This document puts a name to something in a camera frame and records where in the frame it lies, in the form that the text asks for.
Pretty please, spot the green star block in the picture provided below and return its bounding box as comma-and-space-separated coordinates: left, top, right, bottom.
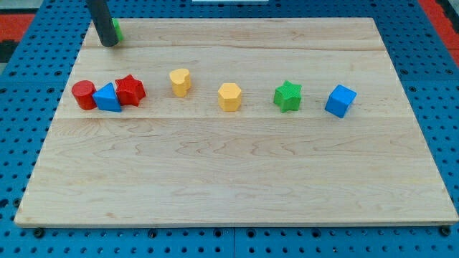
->
273, 80, 302, 113

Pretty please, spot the red star block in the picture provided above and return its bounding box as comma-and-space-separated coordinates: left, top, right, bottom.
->
115, 75, 146, 107

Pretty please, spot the yellow hexagon block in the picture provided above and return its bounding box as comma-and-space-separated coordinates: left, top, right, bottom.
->
218, 82, 242, 112

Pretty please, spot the light wooden board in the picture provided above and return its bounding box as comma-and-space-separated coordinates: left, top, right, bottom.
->
14, 18, 458, 229

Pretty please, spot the yellow heart block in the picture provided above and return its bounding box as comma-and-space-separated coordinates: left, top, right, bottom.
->
169, 68, 191, 97

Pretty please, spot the blue cube block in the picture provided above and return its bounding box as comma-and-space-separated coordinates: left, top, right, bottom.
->
325, 85, 357, 118

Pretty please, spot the blue triangle block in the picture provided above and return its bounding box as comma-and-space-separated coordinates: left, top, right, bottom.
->
93, 82, 121, 113

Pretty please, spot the red cylinder block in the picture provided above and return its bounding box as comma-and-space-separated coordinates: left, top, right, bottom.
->
71, 80, 97, 110

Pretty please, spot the green block behind rod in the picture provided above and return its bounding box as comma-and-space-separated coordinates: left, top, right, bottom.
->
112, 18, 123, 42

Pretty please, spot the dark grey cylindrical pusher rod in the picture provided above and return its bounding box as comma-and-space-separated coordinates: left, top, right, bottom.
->
85, 0, 119, 47

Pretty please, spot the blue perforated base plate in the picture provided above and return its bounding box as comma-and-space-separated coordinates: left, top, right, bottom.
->
1, 0, 458, 257

